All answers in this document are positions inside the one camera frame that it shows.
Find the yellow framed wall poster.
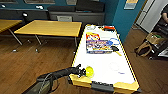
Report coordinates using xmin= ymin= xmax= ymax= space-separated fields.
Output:
xmin=123 ymin=0 xmax=139 ymax=11

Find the black wheeled cart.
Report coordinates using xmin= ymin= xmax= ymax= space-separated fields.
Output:
xmin=148 ymin=28 xmax=168 ymax=62

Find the blue plastic bowl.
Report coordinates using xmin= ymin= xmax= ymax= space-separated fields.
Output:
xmin=107 ymin=37 xmax=121 ymax=46

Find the long yellow wooden desk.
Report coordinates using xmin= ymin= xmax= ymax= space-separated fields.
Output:
xmin=13 ymin=19 xmax=83 ymax=53
xmin=0 ymin=19 xmax=25 ymax=47

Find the black brush wooden handle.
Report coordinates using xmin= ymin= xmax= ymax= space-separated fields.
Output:
xmin=110 ymin=45 xmax=123 ymax=57

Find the brown strapped bag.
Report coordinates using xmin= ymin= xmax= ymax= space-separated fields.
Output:
xmin=134 ymin=41 xmax=153 ymax=58

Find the grey left arm cable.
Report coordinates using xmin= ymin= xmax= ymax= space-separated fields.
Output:
xmin=36 ymin=74 xmax=60 ymax=94

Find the dark grey sofa bench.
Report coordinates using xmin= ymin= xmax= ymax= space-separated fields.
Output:
xmin=48 ymin=1 xmax=106 ymax=25

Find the yellow wooden gaming table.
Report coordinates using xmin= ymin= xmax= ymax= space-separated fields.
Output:
xmin=67 ymin=23 xmax=141 ymax=94

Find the small black desk chair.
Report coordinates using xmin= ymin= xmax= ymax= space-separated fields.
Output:
xmin=21 ymin=12 xmax=30 ymax=25

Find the white wall vent panel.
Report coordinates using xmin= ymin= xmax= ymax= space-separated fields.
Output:
xmin=56 ymin=15 xmax=73 ymax=23

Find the person in dark jacket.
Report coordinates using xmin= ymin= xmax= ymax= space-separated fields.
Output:
xmin=158 ymin=3 xmax=168 ymax=25

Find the white room door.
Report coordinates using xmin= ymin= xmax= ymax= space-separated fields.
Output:
xmin=135 ymin=0 xmax=165 ymax=34

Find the brown cardboard box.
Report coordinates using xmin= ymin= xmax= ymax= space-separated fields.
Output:
xmin=144 ymin=33 xmax=165 ymax=47

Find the dark wall window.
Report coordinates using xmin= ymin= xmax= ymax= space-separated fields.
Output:
xmin=65 ymin=0 xmax=79 ymax=6
xmin=23 ymin=0 xmax=56 ymax=5
xmin=0 ymin=0 xmax=20 ymax=4

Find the red ping pong paddle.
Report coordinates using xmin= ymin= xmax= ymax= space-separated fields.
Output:
xmin=103 ymin=25 xmax=116 ymax=32

